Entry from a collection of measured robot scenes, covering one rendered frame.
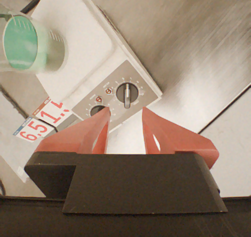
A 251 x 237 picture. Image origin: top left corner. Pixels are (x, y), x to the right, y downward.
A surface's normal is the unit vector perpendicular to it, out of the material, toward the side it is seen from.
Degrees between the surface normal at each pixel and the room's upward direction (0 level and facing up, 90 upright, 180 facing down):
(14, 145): 0
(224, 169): 0
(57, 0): 0
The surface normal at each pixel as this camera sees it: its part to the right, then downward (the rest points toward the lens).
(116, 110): 0.00, 0.57
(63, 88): -0.33, 0.18
